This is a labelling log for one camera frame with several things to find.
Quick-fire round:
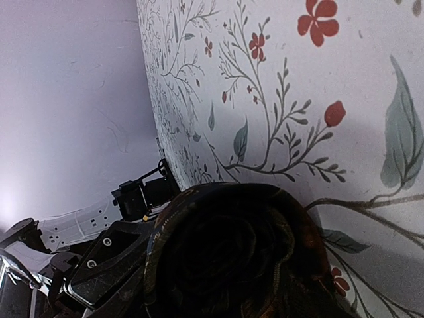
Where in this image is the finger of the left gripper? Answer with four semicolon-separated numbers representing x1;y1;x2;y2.
68;221;154;309

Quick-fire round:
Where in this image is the brown green patterned tie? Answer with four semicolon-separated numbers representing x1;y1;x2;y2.
143;182;347;317

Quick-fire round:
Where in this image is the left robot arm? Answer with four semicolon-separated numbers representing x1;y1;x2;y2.
1;160;180;317

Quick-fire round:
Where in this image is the floral tablecloth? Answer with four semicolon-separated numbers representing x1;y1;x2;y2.
137;1;423;317

